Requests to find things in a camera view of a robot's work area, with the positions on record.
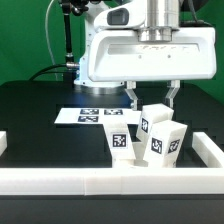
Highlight white U-shaped fence wall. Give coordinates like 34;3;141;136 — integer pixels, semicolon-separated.
0;132;224;195

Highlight white round stool seat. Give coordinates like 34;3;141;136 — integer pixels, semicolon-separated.
110;142;177;168

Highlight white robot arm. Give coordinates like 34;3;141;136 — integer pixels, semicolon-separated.
87;0;216;107

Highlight white sheet with markers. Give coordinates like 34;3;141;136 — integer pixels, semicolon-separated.
55;108;141;124

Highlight black cables at base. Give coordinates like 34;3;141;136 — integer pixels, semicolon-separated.
29;63;78;82

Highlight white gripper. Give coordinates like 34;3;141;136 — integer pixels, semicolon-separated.
88;27;216;110

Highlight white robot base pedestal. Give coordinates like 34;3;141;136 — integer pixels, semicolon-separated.
74;1;124;91

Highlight white cable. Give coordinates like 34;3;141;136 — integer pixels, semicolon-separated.
44;0;59;81

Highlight black camera stand pole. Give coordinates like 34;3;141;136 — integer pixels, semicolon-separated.
60;0;89;69

